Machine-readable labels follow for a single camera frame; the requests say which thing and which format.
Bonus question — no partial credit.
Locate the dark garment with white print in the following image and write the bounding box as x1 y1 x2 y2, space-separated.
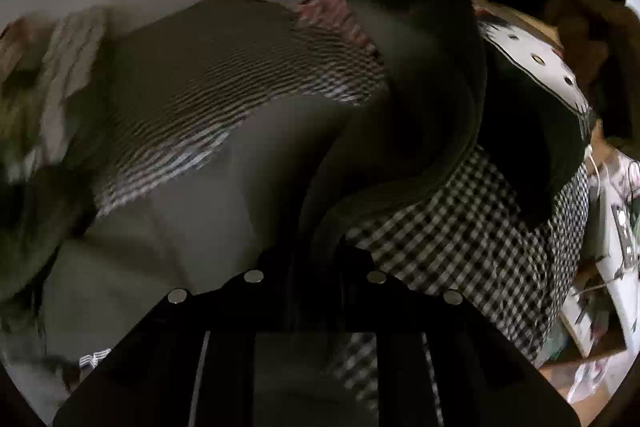
472 14 596 230

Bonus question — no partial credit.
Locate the white cable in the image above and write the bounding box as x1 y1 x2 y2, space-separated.
582 144 603 182

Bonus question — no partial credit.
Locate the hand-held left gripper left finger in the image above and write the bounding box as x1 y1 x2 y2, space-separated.
52 249 313 427

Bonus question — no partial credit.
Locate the brown cloth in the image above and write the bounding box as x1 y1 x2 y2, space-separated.
542 0 640 145

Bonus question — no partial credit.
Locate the pink striped cloth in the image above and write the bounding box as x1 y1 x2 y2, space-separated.
295 0 378 55

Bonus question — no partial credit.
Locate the black white checkered bedsheet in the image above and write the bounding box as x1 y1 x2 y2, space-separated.
92 0 593 427

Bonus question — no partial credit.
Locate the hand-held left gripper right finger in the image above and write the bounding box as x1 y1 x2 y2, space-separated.
337 249 583 427

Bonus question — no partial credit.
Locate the camouflage patterned cloth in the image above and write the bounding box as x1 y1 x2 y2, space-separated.
0 14 66 188

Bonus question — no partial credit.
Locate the white grid patterned cloth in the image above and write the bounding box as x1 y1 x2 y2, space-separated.
37 7 113 162

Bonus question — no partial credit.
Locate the cluttered cardboard box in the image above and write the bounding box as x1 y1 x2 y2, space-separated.
540 157 640 403

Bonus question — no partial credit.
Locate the grey garment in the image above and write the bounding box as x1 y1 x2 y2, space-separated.
40 0 488 358

